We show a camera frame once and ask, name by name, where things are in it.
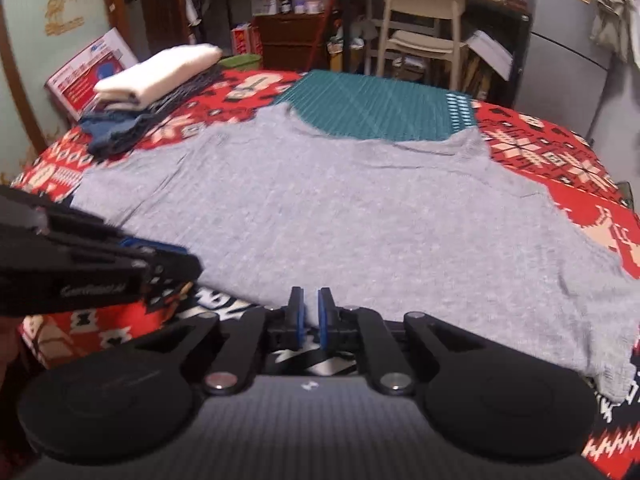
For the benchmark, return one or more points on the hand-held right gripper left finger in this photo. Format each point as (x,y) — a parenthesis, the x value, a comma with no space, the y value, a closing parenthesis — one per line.
(299,317)

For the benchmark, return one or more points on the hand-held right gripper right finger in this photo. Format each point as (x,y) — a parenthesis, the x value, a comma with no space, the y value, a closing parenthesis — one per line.
(322,317)

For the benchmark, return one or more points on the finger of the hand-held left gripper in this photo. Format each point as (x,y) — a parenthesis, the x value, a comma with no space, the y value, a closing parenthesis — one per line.
(155,250)
(175,277)

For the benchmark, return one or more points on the grey knit shirt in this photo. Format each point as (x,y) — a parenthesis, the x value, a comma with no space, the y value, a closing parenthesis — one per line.
(350,210)

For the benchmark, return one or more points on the folded blue jeans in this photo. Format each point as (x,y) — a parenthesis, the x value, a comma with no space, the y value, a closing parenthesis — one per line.
(112,132)

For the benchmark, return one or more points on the dark striped folded garment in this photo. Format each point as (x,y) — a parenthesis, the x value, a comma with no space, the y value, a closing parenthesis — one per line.
(195,87)

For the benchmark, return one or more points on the cream folded sweater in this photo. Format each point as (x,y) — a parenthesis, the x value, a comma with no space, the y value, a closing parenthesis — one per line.
(155,72)

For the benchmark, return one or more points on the large red white box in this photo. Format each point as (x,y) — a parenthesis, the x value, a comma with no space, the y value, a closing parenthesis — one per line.
(85,75)

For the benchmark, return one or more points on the green waste bin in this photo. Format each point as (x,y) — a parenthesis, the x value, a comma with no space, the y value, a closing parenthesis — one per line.
(240,62)

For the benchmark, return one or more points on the green cutting mat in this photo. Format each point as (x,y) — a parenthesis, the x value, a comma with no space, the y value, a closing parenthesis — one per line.
(375,105)

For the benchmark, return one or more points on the small red box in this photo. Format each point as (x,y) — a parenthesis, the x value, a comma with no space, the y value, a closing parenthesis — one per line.
(245,40)

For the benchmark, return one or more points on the brown wooden door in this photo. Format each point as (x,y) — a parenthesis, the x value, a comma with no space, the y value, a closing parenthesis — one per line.
(155,5)

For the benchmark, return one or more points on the wooden drawer cabinet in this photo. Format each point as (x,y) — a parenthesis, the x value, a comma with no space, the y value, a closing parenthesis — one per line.
(292,40)

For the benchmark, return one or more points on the red patterned blanket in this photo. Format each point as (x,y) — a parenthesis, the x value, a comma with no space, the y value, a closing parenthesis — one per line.
(540,155)

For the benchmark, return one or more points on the white flat box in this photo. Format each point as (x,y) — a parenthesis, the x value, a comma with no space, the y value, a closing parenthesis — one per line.
(492,52)

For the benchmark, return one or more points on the grey refrigerator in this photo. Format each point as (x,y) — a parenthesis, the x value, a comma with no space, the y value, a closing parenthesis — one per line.
(565,60)

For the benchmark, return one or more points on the beige cloth bag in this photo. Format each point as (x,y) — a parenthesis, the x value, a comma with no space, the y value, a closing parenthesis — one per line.
(610,15)

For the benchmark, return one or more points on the black frame desk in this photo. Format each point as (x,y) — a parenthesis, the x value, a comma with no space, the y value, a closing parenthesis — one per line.
(500,10)

